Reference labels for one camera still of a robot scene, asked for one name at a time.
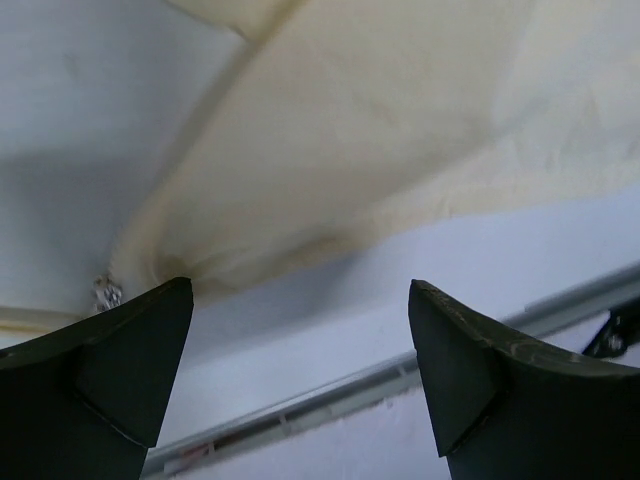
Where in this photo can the metal zipper slider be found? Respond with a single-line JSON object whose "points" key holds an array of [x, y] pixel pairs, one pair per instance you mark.
{"points": [[107, 294]]}

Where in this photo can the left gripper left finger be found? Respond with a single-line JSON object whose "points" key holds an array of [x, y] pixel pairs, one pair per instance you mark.
{"points": [[88, 401]]}

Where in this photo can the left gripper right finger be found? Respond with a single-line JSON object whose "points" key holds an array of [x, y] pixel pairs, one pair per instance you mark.
{"points": [[504, 405]]}

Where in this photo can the cream yellow jacket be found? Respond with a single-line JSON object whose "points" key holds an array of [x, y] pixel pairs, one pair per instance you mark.
{"points": [[349, 121]]}

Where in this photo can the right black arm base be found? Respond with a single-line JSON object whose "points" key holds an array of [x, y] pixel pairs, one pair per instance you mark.
{"points": [[615, 337]]}

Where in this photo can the aluminium table frame rail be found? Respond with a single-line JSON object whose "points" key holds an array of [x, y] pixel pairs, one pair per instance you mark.
{"points": [[375, 384]]}

